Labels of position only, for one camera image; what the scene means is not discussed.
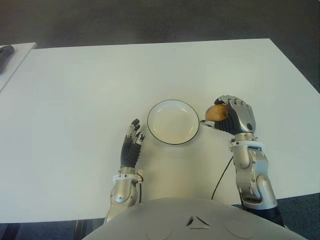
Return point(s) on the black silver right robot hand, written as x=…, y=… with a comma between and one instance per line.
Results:
x=241, y=117

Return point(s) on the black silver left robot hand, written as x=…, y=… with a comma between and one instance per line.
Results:
x=130, y=152

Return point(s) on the yellow-red apple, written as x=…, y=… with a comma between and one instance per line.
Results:
x=216, y=113

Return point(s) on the white plate with black rim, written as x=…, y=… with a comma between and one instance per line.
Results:
x=172, y=122

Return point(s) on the grey robot torso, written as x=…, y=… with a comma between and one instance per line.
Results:
x=200, y=220

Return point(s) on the white side table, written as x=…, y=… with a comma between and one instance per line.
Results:
x=17, y=65

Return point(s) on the black object on side table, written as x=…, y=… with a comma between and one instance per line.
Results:
x=5, y=56

